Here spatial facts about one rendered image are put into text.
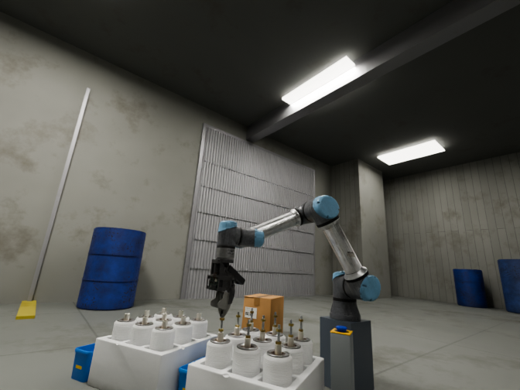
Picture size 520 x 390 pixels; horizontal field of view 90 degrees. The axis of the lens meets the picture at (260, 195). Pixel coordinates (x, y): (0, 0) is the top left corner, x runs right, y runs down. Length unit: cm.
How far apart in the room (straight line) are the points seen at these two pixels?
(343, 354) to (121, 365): 88
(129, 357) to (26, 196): 297
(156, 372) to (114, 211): 305
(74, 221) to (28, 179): 68
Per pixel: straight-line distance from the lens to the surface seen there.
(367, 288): 133
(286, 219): 130
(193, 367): 112
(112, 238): 332
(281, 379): 99
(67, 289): 399
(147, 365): 128
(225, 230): 105
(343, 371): 113
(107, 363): 145
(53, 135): 422
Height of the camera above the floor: 52
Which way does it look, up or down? 16 degrees up
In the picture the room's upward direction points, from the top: 3 degrees clockwise
